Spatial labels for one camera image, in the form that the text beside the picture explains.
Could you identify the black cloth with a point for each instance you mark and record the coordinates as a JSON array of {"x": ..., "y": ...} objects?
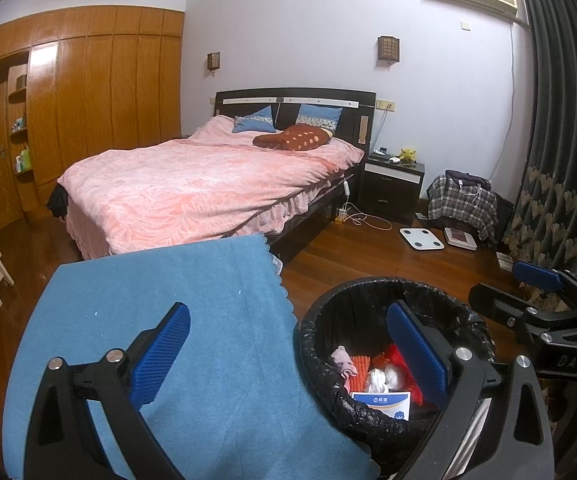
[{"x": 58, "y": 202}]

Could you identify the wooden wardrobe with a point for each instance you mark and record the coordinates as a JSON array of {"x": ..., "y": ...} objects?
[{"x": 118, "y": 85}]

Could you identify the orange foam net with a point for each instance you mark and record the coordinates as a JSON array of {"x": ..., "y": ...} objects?
[{"x": 361, "y": 364}]

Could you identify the pink blanket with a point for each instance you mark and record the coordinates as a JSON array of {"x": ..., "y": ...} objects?
[{"x": 183, "y": 185}]

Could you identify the white printed carton box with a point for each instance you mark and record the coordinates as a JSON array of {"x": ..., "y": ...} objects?
[{"x": 383, "y": 402}]

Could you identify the small brown box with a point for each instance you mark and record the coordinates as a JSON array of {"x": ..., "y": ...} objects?
[{"x": 21, "y": 81}]

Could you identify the dark wooden bed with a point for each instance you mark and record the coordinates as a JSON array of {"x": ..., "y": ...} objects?
[{"x": 288, "y": 115}]

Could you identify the beige wall socket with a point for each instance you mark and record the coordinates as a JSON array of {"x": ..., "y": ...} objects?
[{"x": 386, "y": 105}]

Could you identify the brown dotted pillow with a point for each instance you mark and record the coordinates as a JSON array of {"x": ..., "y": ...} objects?
[{"x": 293, "y": 139}]

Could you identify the small white floor box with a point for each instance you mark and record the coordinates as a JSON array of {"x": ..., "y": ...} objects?
[{"x": 506, "y": 260}]

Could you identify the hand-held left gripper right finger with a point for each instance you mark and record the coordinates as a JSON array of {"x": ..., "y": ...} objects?
[{"x": 418, "y": 355}]

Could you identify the black white nightstand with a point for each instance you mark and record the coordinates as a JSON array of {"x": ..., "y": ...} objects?
[{"x": 391, "y": 190}]

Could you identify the pink cloth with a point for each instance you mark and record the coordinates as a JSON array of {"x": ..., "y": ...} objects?
[{"x": 342, "y": 357}]

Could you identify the yellow plush toy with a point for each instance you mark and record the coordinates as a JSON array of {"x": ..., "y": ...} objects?
[{"x": 408, "y": 156}]

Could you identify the large wooden wall lamp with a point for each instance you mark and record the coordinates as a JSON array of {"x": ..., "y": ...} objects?
[{"x": 388, "y": 49}]

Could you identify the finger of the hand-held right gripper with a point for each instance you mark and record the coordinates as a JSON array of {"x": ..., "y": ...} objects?
[
  {"x": 538, "y": 276},
  {"x": 503, "y": 305}
]

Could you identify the dark patterned curtain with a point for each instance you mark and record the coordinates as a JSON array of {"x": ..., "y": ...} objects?
[{"x": 568, "y": 110}]

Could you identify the white plastic bag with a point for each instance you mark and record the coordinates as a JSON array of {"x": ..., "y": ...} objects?
[{"x": 397, "y": 375}]

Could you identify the red cloth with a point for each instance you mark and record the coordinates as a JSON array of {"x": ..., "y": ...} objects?
[{"x": 401, "y": 359}]

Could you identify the blue tablecloth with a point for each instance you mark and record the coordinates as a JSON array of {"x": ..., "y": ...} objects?
[{"x": 193, "y": 285}]

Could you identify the white scale with brown centre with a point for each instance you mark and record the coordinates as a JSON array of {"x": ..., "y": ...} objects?
[{"x": 460, "y": 237}]

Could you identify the dark bag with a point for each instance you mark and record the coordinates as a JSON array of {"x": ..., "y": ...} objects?
[{"x": 468, "y": 179}]

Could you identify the white bathroom scale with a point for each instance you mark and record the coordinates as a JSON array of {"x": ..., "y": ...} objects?
[{"x": 421, "y": 239}]

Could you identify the green bottle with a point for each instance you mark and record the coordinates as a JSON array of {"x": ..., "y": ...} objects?
[{"x": 26, "y": 157}]

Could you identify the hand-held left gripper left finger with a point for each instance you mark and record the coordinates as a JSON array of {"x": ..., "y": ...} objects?
[{"x": 161, "y": 350}]

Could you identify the plaid cloth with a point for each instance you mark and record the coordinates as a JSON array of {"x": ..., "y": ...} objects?
[{"x": 458, "y": 207}]

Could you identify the blue pillow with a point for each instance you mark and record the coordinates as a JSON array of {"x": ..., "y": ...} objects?
[
  {"x": 318, "y": 112},
  {"x": 256, "y": 121}
]

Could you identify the small wooden wall lamp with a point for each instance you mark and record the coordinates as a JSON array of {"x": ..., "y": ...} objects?
[{"x": 213, "y": 61}]

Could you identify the white face mask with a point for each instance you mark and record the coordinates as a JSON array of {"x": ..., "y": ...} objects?
[{"x": 376, "y": 379}]

